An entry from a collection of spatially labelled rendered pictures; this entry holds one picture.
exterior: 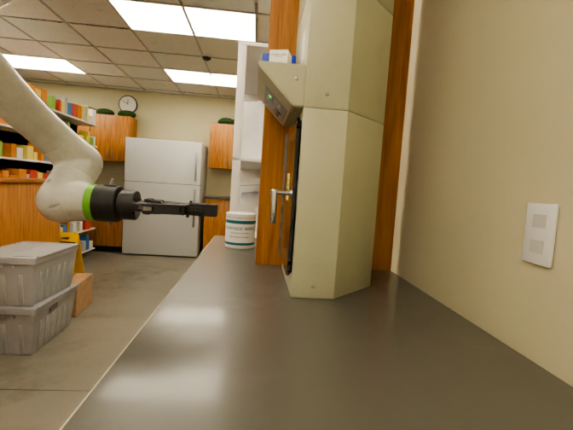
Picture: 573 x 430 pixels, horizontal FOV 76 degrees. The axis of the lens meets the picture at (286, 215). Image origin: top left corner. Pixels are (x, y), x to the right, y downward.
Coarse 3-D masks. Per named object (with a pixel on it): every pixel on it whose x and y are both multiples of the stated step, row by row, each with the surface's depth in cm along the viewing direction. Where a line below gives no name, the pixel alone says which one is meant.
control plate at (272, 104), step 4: (268, 92) 100; (264, 96) 108; (268, 96) 104; (272, 96) 99; (264, 100) 112; (268, 100) 108; (272, 100) 103; (276, 100) 98; (268, 104) 113; (272, 104) 107; (276, 104) 102; (280, 104) 98; (272, 108) 112; (276, 108) 107; (280, 108) 103; (284, 108) 98; (276, 112) 110; (280, 112) 106; (284, 112) 101; (276, 116) 115; (280, 116) 111; (284, 116) 105; (280, 120) 116
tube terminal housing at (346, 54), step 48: (336, 0) 87; (336, 48) 88; (384, 48) 100; (336, 96) 89; (384, 96) 103; (336, 144) 90; (336, 192) 91; (336, 240) 92; (288, 288) 98; (336, 288) 93
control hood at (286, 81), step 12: (264, 72) 87; (276, 72) 87; (288, 72) 87; (300, 72) 88; (264, 84) 97; (276, 84) 88; (288, 84) 88; (300, 84) 88; (276, 96) 96; (288, 96) 88; (300, 96) 88; (288, 108) 94; (300, 108) 90; (288, 120) 108
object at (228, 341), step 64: (192, 320) 73; (256, 320) 75; (320, 320) 77; (384, 320) 80; (448, 320) 83; (128, 384) 49; (192, 384) 50; (256, 384) 51; (320, 384) 52; (384, 384) 53; (448, 384) 55; (512, 384) 56
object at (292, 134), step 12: (288, 132) 114; (288, 144) 111; (288, 156) 109; (288, 168) 106; (288, 204) 99; (288, 216) 97; (288, 228) 95; (288, 240) 93; (288, 252) 92; (288, 264) 92
